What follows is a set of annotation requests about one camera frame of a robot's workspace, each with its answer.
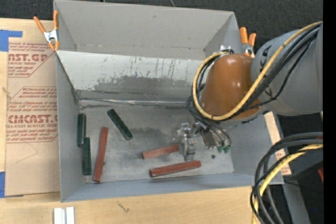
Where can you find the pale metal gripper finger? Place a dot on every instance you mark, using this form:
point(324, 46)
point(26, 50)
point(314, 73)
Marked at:
point(189, 150)
point(185, 130)

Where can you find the red-brown flat block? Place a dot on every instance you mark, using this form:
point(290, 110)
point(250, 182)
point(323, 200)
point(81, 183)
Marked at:
point(160, 152)
point(101, 154)
point(175, 168)

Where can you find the dark green flat block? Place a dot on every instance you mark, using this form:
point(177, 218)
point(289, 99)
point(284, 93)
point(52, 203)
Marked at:
point(87, 157)
point(120, 124)
point(81, 129)

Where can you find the grey metal bin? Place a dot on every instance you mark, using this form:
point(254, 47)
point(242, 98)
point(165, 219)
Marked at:
point(147, 34)

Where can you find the brown cardboard board red print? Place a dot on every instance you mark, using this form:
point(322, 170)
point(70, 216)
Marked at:
point(31, 160)

